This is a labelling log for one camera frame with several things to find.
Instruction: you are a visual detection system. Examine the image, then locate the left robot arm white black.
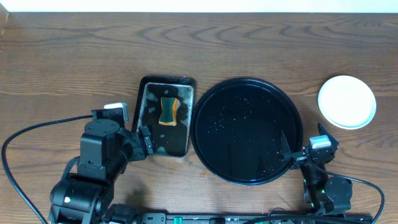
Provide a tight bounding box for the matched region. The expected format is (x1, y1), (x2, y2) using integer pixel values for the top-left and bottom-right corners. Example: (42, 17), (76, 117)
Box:
(49, 108), (154, 223)

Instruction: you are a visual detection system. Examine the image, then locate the light blue plate front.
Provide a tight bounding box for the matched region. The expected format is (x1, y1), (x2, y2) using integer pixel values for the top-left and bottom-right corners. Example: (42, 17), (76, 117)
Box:
(317, 75), (377, 130)

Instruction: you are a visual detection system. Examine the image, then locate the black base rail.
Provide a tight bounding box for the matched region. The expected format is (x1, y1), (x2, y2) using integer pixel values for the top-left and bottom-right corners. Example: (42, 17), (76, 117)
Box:
(132, 213), (373, 224)

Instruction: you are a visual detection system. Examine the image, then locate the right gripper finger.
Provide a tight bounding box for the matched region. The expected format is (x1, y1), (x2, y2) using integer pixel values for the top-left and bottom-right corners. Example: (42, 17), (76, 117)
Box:
(317, 123), (333, 139)
(280, 130), (290, 161)

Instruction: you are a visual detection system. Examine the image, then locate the orange green scrub sponge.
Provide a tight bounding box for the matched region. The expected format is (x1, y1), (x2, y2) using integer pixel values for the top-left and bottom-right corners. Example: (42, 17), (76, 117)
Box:
(159, 97), (179, 126)

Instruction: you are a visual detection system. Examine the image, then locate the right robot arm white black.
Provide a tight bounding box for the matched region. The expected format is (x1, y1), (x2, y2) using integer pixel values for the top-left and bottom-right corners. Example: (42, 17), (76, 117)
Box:
(280, 123), (353, 216)

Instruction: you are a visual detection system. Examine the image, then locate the round black serving tray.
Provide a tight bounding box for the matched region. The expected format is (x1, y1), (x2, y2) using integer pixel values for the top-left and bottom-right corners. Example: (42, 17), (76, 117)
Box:
(190, 78), (303, 185)

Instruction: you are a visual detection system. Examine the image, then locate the black rectangular soapy water tray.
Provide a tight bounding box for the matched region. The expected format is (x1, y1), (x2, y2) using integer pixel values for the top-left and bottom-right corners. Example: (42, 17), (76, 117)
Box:
(132, 76), (195, 157)

